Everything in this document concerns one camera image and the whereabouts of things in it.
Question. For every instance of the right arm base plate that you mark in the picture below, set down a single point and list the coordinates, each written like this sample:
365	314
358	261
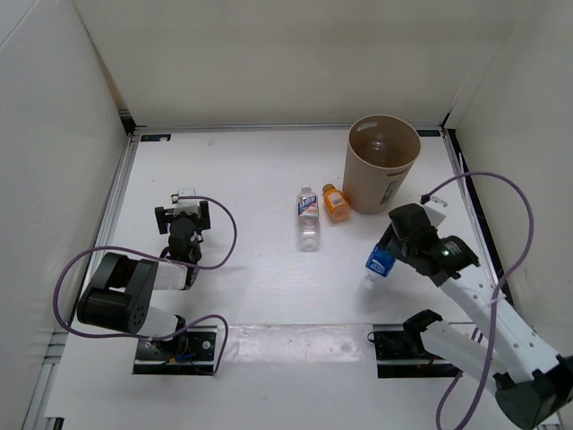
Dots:
396	358

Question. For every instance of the clear bottle white label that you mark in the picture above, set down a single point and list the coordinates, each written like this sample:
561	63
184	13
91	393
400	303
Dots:
308	220

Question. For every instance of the clear bottle blue label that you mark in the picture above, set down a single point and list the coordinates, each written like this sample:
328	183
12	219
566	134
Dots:
377	267

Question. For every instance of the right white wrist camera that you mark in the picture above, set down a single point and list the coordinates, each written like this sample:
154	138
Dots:
436	209

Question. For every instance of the orange plastic bottle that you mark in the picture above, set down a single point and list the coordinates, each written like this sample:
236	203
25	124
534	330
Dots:
335	203

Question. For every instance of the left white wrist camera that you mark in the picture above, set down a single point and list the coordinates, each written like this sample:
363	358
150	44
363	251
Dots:
186	199

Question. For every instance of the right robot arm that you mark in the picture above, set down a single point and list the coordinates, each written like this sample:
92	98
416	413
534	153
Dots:
529	379

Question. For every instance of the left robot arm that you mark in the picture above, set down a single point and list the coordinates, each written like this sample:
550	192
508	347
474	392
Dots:
119	293

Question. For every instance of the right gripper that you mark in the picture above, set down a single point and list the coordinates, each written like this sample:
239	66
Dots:
389	236

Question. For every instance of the tan cylindrical bin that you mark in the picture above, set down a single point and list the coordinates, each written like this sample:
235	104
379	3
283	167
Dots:
370	189

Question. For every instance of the clear plastic bottle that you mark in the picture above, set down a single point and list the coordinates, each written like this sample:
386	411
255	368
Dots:
380	153

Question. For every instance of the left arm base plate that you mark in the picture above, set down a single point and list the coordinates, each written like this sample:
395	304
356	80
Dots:
192	354

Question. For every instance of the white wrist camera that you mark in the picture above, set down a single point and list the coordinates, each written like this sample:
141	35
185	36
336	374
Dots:
186	199
436	209

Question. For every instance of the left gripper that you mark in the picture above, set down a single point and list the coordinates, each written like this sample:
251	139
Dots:
201	219

